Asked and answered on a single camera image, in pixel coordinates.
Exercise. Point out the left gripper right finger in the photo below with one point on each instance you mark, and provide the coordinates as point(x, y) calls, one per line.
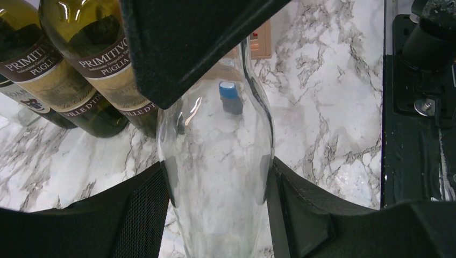
point(308, 221)

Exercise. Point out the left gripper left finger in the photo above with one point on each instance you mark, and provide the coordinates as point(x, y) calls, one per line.
point(126, 220)

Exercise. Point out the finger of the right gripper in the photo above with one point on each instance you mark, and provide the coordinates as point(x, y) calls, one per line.
point(174, 43)

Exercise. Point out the wine bottle silver foil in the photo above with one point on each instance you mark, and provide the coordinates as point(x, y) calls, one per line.
point(90, 35)
point(29, 59)

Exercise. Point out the clear rounded glass bottle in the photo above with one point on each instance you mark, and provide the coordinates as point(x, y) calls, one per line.
point(217, 163)

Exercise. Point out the dark green wine bottle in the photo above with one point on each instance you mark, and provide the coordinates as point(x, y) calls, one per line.
point(32, 103)

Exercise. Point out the blue small cylinder can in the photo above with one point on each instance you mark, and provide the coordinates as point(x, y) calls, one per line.
point(229, 96)

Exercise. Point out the pink plastic organizer basket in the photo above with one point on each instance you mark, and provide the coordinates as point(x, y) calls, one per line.
point(260, 42)

